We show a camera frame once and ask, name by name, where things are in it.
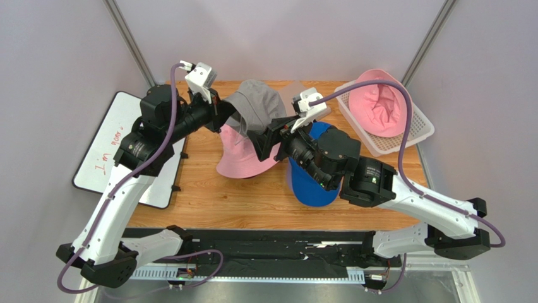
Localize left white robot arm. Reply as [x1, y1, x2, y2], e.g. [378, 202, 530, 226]
[56, 85, 236, 288]

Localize pink bucket hat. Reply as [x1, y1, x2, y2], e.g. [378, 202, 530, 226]
[216, 124, 280, 179]

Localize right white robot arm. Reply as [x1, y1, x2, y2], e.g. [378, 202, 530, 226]
[248, 117, 492, 267]

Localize grey flat board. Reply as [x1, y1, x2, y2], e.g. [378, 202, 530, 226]
[278, 81, 306, 116]

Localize light pink cap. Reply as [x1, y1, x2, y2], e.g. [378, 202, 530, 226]
[348, 84, 407, 138]

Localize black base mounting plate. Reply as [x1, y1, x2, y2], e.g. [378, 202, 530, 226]
[126, 227, 446, 279]

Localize aluminium frame rail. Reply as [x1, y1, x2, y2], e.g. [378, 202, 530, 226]
[78, 252, 479, 302]

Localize white whiteboard with red writing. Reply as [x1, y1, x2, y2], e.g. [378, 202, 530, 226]
[73, 92, 186, 209]

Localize blue hat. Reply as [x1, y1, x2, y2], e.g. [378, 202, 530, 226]
[286, 121, 342, 208]

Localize corner aluminium post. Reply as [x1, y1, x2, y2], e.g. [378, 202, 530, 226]
[402, 0, 458, 86]
[103, 0, 157, 87]

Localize white plastic basket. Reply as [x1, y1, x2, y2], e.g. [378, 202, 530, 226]
[336, 92, 435, 157]

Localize grey bucket hat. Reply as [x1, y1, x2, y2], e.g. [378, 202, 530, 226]
[225, 80, 287, 136]

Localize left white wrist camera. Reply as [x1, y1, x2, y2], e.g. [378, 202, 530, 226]
[179, 61, 217, 104]

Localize right corner aluminium post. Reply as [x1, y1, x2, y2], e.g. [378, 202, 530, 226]
[402, 0, 458, 86]

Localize left corner aluminium post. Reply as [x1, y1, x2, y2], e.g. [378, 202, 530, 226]
[103, 0, 157, 87]

